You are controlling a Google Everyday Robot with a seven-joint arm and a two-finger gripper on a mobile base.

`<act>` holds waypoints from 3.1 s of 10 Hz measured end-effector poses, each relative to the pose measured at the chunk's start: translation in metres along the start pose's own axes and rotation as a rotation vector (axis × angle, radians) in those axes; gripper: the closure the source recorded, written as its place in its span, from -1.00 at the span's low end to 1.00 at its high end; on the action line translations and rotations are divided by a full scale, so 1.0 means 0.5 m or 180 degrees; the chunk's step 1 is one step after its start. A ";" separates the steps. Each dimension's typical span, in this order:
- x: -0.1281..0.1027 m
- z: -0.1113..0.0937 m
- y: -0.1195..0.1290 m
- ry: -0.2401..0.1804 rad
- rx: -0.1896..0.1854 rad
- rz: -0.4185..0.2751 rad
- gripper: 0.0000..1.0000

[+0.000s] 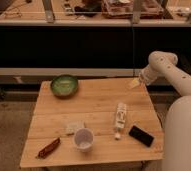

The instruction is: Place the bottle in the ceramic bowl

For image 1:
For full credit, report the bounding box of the wooden table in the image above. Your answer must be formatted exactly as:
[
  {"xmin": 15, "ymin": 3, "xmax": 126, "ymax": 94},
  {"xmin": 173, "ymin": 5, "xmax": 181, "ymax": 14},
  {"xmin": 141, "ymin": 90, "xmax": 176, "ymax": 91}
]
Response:
[{"xmin": 20, "ymin": 78, "xmax": 164, "ymax": 168}]

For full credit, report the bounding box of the green ceramic bowl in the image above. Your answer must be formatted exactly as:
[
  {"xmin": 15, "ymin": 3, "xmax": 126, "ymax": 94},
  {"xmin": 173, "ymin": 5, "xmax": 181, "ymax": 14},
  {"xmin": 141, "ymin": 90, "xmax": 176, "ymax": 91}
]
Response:
[{"xmin": 50, "ymin": 75, "xmax": 79, "ymax": 98}]

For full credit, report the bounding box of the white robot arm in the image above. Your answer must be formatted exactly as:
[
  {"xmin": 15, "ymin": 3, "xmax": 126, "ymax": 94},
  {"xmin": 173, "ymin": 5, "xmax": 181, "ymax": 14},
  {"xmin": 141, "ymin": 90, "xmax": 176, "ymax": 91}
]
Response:
[{"xmin": 129, "ymin": 51, "xmax": 191, "ymax": 171}]

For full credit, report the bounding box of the brown chocolate bar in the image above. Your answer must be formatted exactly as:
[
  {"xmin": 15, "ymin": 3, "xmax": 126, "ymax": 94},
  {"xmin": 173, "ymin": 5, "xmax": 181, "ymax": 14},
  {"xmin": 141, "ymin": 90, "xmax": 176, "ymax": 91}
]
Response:
[{"xmin": 37, "ymin": 138, "xmax": 61, "ymax": 159}]

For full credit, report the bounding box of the black smartphone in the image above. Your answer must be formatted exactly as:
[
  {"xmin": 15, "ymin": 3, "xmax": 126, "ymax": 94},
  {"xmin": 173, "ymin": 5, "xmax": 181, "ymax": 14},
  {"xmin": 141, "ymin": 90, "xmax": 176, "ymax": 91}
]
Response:
[{"xmin": 129, "ymin": 126, "xmax": 154, "ymax": 147}]

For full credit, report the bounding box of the long shelf bench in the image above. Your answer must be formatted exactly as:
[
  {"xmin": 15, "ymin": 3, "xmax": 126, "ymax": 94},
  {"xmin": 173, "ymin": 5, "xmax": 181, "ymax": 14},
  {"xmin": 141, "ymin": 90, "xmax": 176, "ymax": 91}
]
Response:
[{"xmin": 0, "ymin": 0, "xmax": 191, "ymax": 27}]

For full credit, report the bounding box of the white sponge block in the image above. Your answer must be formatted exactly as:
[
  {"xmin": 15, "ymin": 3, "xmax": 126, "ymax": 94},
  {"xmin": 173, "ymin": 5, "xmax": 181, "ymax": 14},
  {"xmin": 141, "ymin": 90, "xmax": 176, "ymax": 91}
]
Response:
[{"xmin": 66, "ymin": 121, "xmax": 85, "ymax": 135}]

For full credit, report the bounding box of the white plastic bottle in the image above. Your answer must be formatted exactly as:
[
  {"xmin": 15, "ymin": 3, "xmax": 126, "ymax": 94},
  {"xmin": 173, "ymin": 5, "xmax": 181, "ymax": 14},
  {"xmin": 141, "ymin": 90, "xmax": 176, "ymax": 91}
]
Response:
[{"xmin": 114, "ymin": 103, "xmax": 127, "ymax": 140}]

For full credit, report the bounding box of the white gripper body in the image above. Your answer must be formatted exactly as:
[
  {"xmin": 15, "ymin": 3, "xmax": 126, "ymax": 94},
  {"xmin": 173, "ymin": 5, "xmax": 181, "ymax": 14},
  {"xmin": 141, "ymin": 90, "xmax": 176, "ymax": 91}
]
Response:
[{"xmin": 139, "ymin": 67, "xmax": 156, "ymax": 85}]

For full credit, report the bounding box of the cluttered tray on shelf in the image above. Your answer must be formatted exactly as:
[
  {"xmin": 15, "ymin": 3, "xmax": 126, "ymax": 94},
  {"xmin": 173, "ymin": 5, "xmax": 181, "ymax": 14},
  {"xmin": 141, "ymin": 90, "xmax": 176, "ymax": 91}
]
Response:
[{"xmin": 101, "ymin": 0, "xmax": 164, "ymax": 19}]

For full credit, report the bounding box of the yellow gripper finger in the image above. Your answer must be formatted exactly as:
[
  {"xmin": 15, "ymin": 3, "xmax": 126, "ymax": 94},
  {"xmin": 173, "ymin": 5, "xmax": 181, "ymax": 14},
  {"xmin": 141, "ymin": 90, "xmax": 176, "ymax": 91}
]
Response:
[{"xmin": 129, "ymin": 78, "xmax": 141, "ymax": 89}]

